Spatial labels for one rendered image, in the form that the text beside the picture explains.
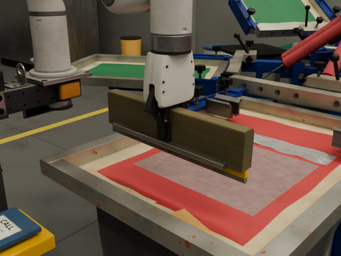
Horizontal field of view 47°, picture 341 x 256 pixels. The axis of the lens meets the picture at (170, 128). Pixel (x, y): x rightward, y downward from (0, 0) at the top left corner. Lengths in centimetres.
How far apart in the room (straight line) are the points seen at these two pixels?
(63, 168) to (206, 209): 32
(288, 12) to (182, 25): 190
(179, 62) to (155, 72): 5
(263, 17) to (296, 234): 189
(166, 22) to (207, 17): 533
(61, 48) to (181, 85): 45
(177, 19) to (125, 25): 648
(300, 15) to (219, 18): 339
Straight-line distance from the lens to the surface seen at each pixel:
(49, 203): 278
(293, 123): 130
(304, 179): 94
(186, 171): 92
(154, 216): 70
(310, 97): 136
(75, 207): 269
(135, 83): 168
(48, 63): 109
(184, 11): 70
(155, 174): 91
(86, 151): 97
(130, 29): 709
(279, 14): 252
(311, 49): 178
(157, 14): 70
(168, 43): 69
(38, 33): 109
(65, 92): 110
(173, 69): 71
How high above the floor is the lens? 137
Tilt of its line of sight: 20 degrees down
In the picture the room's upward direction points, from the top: straight up
